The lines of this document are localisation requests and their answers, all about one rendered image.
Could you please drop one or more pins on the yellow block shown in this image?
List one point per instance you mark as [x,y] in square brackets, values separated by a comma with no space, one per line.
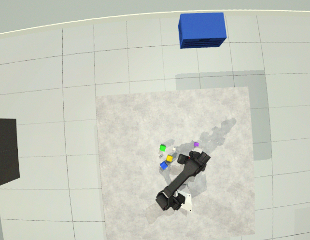
[169,157]

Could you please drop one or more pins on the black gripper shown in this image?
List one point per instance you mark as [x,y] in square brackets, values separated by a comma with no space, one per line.
[183,158]

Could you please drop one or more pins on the blue block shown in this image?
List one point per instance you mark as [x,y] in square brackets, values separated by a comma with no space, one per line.
[163,165]

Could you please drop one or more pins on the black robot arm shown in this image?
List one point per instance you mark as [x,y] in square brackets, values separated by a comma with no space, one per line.
[193,166]

